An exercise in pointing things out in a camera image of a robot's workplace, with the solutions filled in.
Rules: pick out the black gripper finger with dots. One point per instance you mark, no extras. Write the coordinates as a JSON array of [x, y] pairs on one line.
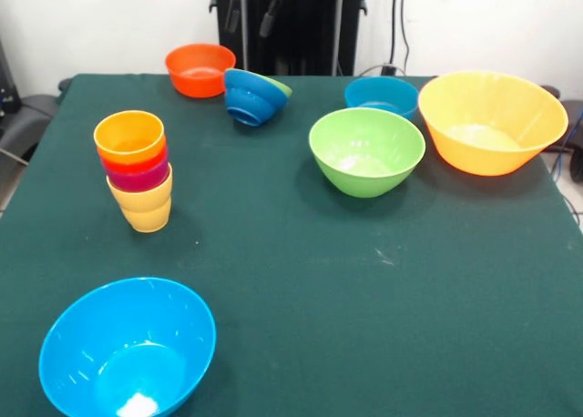
[[268, 23], [233, 16]]

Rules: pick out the red plastic bowl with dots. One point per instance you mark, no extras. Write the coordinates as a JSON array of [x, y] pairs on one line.
[[200, 71]]

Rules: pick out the small green ribbed bowl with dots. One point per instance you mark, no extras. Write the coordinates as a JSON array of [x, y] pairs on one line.
[[283, 88]]

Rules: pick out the dark blue bowl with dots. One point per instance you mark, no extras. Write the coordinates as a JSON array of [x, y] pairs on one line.
[[250, 98]]

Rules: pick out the orange ribbed plastic cup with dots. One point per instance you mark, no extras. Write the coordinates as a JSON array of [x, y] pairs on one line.
[[129, 135]]

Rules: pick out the red plastic cup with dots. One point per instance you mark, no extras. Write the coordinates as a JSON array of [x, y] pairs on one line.
[[136, 165]]

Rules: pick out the purple plastic cup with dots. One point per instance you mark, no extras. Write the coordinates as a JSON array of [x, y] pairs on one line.
[[141, 180]]

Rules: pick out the yellow ribbed plastic cup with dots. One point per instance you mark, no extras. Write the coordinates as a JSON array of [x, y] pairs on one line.
[[146, 207]]

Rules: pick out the large light blue bowl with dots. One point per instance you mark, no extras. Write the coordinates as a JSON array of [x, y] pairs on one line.
[[127, 348]]

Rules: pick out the small light blue bowl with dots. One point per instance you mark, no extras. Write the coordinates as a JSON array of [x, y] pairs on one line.
[[380, 94]]

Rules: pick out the large green bowl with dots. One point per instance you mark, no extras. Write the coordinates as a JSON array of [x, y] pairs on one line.
[[366, 157]]

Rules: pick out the large yellow bowl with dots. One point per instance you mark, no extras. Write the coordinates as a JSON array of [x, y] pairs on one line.
[[492, 121]]

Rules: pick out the dark green tablecloth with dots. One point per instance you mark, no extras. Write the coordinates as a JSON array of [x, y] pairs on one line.
[[282, 298]]

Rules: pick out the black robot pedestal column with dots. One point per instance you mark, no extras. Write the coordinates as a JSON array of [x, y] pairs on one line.
[[309, 30]]

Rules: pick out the dark grey pedestal leg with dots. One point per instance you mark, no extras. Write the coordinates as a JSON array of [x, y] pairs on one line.
[[27, 116]]

